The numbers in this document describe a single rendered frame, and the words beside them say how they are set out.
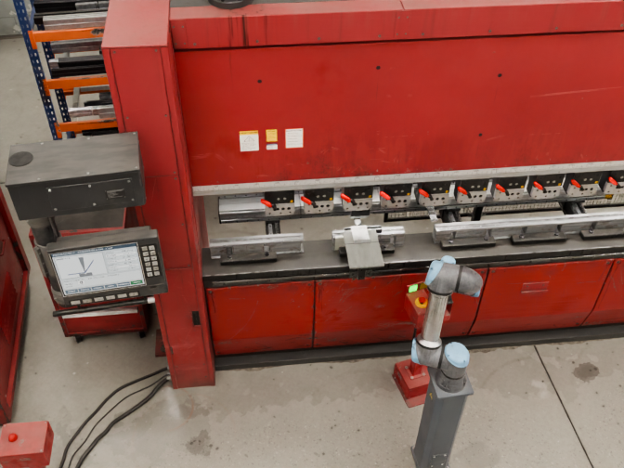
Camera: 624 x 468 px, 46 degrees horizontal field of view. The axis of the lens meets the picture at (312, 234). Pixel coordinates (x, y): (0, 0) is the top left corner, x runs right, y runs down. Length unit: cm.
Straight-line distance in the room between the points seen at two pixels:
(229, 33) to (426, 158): 117
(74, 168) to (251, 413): 204
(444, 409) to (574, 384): 130
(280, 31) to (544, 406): 273
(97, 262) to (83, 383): 161
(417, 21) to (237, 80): 80
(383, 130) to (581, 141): 102
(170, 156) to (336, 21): 90
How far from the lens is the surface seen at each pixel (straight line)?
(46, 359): 488
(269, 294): 405
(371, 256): 382
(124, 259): 320
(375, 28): 318
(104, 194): 298
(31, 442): 360
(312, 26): 314
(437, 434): 392
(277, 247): 396
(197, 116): 337
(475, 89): 349
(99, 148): 304
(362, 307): 423
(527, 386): 471
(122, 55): 298
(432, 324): 340
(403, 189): 377
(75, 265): 322
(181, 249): 363
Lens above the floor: 376
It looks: 45 degrees down
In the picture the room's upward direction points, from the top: 1 degrees clockwise
